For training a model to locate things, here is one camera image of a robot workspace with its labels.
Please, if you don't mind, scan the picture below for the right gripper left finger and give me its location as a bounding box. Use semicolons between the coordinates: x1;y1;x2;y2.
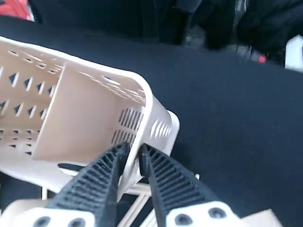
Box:
13;141;131;227

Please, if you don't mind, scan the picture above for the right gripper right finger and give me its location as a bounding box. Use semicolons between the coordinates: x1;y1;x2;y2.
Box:
138;144;246;227

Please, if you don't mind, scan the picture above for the beige perforated plastic basket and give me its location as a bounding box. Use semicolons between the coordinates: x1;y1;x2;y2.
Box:
0;35;181;196

